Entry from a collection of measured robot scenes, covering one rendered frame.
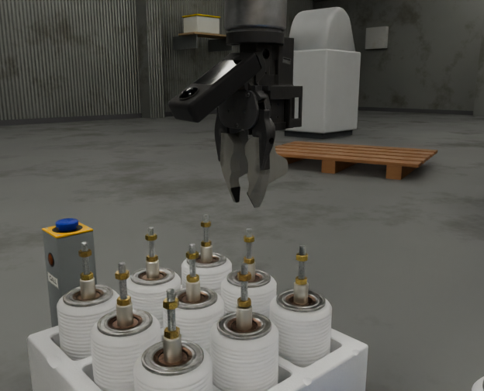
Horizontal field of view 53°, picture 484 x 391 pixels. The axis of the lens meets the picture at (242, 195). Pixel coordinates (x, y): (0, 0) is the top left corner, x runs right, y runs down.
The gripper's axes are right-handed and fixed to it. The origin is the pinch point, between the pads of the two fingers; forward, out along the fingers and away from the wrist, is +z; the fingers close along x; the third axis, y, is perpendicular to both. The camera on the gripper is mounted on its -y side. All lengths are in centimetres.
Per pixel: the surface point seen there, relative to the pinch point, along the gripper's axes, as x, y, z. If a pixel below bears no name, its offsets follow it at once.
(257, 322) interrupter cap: -0.6, 2.4, 18.5
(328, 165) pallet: 153, 211, 38
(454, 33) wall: 411, 902, -109
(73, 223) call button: 38.8, -7.0, 11.0
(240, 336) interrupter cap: -2.2, -2.2, 18.2
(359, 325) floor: 17, 53, 44
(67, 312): 21.7, -15.8, 19.3
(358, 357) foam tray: -7.4, 17.4, 26.8
